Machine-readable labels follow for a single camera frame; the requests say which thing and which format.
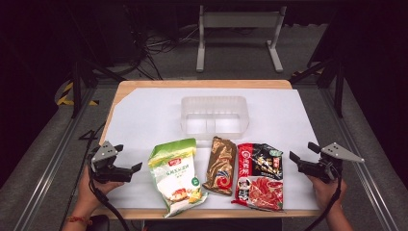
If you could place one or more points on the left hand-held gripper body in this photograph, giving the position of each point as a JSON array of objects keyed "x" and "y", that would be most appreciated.
[{"x": 109, "y": 173}]

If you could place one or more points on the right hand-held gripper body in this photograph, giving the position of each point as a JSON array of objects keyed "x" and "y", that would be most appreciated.
[{"x": 320, "y": 168}]

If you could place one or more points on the green and white packet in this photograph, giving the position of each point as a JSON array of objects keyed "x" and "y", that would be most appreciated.
[{"x": 174, "y": 173}]

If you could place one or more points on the red and black packet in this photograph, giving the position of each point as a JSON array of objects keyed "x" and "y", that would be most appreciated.
[{"x": 260, "y": 179}]

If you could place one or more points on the gold brown packet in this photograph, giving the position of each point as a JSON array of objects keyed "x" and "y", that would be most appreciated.
[{"x": 221, "y": 166}]

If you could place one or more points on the clear plastic container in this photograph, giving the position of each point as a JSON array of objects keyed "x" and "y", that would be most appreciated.
[{"x": 215, "y": 115}]

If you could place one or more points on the person's right hand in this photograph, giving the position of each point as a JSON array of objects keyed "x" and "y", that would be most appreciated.
[{"x": 325, "y": 192}]

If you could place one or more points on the person's left hand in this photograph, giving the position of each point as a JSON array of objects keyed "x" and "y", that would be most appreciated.
[{"x": 88, "y": 192}]

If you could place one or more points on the white paper sheet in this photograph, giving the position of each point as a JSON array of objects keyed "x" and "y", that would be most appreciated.
[{"x": 147, "y": 115}]

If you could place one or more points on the black tripod stand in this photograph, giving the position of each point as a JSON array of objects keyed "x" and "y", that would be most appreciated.
[
  {"x": 77, "y": 83},
  {"x": 338, "y": 83}
]

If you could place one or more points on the yellow black floor tape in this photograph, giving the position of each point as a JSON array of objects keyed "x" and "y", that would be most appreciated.
[{"x": 65, "y": 96}]

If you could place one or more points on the grey metal stand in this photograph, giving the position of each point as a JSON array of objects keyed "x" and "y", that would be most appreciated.
[{"x": 240, "y": 20}]

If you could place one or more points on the aluminium rail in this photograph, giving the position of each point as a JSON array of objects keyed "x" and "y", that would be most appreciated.
[
  {"x": 359, "y": 166},
  {"x": 54, "y": 160}
]

